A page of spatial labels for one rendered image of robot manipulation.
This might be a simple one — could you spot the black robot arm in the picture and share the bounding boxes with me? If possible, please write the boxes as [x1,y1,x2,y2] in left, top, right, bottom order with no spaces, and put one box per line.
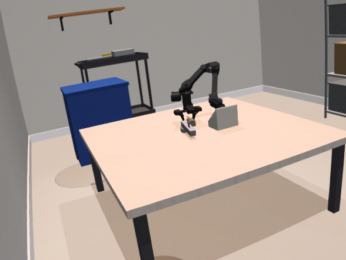
[171,61,225,114]

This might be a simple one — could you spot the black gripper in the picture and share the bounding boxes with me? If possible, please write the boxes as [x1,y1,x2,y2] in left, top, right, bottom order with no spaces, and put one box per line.
[174,100,202,121]

